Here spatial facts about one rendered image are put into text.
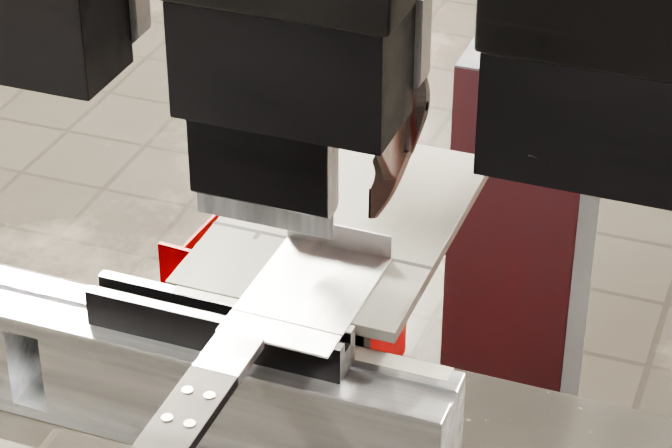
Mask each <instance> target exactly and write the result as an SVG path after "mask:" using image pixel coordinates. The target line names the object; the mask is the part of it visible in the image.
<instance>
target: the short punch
mask: <svg viewBox="0 0 672 448"><path fill-rule="evenodd" d="M186 127H187V143H188V160H189V176H190V190H191V191H192V192H197V208H198V212H202V213H207V214H212V215H216V216H221V217H226V218H231V219H236V220H240V221H245V222H250V223H255V224H260V225H265V226H269V227H274V228H279V229H284V230H289V231H293V232H298V233H303V234H308V235H313V236H317V237H322V238H327V239H332V240H333V239H334V213H335V211H336V210H337V207H338V203H339V149H338V148H333V147H328V146H322V145H317V144H312V143H306V142H301V141H296V140H290V139H285V138H280V137H274V136H269V135H264V134H258V133H253V132H248V131H242V130H237V129H232V128H227V127H221V126H216V125H211V124H205V123H200V122H195V121H189V120H186Z"/></svg>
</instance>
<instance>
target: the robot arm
mask: <svg viewBox="0 0 672 448"><path fill-rule="evenodd" d="M429 107H430V87H429V82H428V78H427V77H426V78H425V80H424V81H423V82H422V84H421V85H420V87H419V88H417V89H416V90H415V91H413V110H412V112H411V113H410V115H409V116H408V118H407V119H406V121H405V122H404V123H403V125H402V126H401V128H400V129H399V130H398V132H397V133H396V135H395V136H394V138H393V139H392V140H391V142H390V143H389V145H388V146H387V147H386V149H385V150H384V152H383V153H382V155H381V156H376V155H375V156H374V158H373V161H372V162H373V166H374V169H375V177H374V181H373V184H372V186H371V189H369V207H368V218H370V219H374V218H377V217H378V216H379V215H380V213H381V212H382V211H383V209H384V208H385V207H386V205H387V204H388V203H389V201H390V200H391V198H392V196H393V195H394V193H395V191H396V189H397V187H398V185H399V183H400V181H401V179H402V177H403V174H404V172H405V170H406V167H407V165H408V162H409V160H410V157H411V155H412V154H413V152H414V150H415V147H416V145H417V142H418V140H419V137H420V134H421V132H422V129H423V127H424V124H425V121H426V119H427V116H428V112H429Z"/></svg>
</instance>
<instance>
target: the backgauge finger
mask: <svg viewBox="0 0 672 448"><path fill-rule="evenodd" d="M264 347H265V346H264V339H262V338H258V337H254V336H250V335H245V334H241V333H237V332H232V331H228V330H224V329H218V330H217V331H216V333H215V334H214V336H213V337H212V338H211V340H210V341H209V342H208V344H207V345H206V346H205V348H204V349H203V350H202V352H201V353H200V354H199V356H198V357H197V358H196V360H195V361H194V362H193V364H192V365H191V366H190V368H189V369H188V370H187V372H186V373H185V374H184V376H183V377H182V379H181V380H180V381H179V383H178V384H177V385H176V387H175V388H174V389H173V391H172V392H171V393H170V395H169V396H168V397H167V399H166V400H165V401H164V403H163V404H162V405H161V407H160V408H159V409H158V411H157V412H156V413H155V415H154V416H153V418H152V419H151V420H150V422H149V423H148V424H147V426H146V427H145V428H144V430H143V431H142V432H141V434H140V435H139V436H138V438H137V439H136V440H135V442H134V443H133V444H132V446H129V445H125V444H121V443H117V442H113V441H110V440H106V439H102V438H98V437H95V436H91V435H87V434H83V433H80V432H76V431H72V430H68V429H65V428H64V429H54V430H53V431H52V432H51V433H50V434H49V435H48V437H47V438H46V439H45V440H44V441H43V443H42V444H41V445H40V446H39V448H196V447H197V445H198V444H199V442H200V441H201V439H202V438H203V436H204V435H205V434H206V432H207V431H208V429H209V428H210V426H211V425H212V423H213V422H214V420H215V419H216V418H217V416H218V415H219V413H220V412H221V410H222V409H223V407H224V406H225V404H226V403H227V402H228V400H229V399H230V397H231V396H232V394H233V393H234V391H235V390H236V388H237V387H238V385H239V384H240V383H241V381H242V380H243V378H244V377H245V375H246V374H247V372H248V371H249V369H250V368H251V367H252V365H253V364H254V362H255V361H256V359H257V358H258V356H259V355H260V353H261V352H262V351H263V349H264Z"/></svg>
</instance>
